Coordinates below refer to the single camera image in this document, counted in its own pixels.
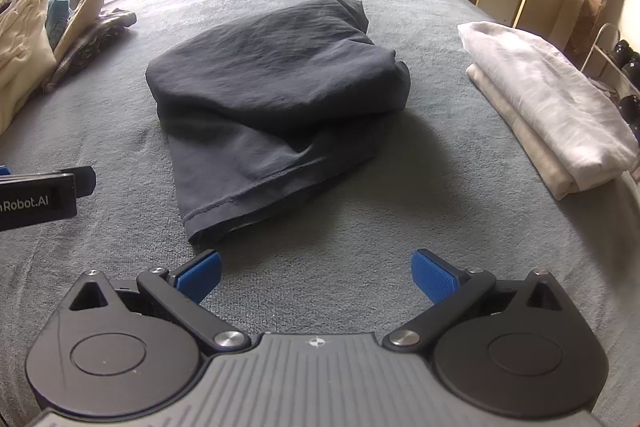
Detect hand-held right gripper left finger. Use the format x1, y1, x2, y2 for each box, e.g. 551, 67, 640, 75
66, 249, 253, 354

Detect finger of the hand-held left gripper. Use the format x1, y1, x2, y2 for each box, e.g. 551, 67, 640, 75
59, 166, 97, 198

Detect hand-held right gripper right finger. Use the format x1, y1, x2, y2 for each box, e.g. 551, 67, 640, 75
382, 248, 571, 350

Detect dark navy pants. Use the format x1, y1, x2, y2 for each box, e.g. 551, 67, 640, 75
145, 0, 412, 245

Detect grey fleece bed blanket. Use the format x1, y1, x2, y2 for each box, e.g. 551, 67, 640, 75
0, 0, 640, 408

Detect grey plaid garment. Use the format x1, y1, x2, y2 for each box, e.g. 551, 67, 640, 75
42, 8, 138, 94

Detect beige garment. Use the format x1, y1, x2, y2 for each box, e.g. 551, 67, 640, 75
52, 0, 106, 65

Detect teal cloth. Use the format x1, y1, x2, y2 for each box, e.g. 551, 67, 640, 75
45, 0, 71, 50

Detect white folded cloth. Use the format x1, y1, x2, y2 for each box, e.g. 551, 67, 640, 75
457, 21, 640, 185

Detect metal shoe rack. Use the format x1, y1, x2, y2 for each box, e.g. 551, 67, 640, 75
580, 23, 640, 158

